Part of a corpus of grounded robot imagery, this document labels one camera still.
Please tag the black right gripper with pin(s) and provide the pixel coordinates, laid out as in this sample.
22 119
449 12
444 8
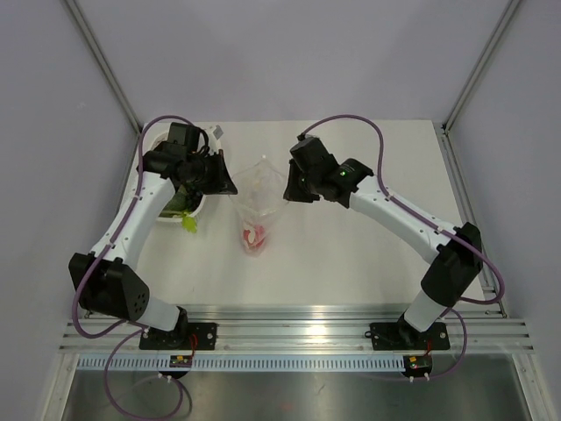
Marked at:
294 191

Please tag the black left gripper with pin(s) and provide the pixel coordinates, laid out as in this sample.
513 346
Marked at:
221 182

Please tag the clear zip top bag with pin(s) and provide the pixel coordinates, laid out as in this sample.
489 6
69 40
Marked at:
260 194

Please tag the red apple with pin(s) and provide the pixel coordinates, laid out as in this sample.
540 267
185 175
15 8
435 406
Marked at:
253 237

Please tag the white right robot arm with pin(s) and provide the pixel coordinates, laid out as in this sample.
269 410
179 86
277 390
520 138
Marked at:
451 252

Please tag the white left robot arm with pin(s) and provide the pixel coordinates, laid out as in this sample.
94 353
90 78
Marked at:
105 278

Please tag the green lettuce leaf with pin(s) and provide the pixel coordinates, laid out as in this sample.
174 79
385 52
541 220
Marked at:
189 222

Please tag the white perforated basket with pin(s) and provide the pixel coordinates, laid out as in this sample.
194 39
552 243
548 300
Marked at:
187 202

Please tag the right aluminium frame post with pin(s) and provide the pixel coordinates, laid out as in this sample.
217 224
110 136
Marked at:
483 63

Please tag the aluminium frame post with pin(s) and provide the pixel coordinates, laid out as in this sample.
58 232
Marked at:
88 35
483 63

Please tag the aluminium front rail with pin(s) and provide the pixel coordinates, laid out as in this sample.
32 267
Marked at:
340 329

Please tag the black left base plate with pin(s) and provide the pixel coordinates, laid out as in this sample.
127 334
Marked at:
196 336

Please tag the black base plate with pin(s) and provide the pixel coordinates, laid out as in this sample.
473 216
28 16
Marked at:
398 336
196 336

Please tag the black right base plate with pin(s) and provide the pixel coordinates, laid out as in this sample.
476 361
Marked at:
398 336

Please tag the right aluminium side rail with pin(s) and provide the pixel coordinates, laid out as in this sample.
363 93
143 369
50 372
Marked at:
488 281

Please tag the white slotted cable duct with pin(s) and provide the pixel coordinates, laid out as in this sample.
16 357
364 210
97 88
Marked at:
244 363

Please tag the left aluminium frame post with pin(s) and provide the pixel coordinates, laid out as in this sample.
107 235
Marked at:
88 35

